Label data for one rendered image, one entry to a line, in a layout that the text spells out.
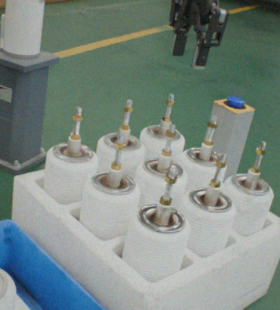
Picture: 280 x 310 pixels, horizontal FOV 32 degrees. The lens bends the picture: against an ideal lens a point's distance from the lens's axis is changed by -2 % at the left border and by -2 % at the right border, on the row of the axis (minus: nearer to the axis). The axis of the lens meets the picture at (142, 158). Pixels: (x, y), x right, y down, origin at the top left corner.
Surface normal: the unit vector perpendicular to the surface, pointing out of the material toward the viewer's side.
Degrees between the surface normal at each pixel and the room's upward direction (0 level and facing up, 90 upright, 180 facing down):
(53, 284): 88
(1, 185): 0
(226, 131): 90
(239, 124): 90
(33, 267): 88
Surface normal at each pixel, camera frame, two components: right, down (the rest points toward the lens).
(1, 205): 0.18, -0.88
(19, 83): 0.29, 0.47
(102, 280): -0.73, 0.18
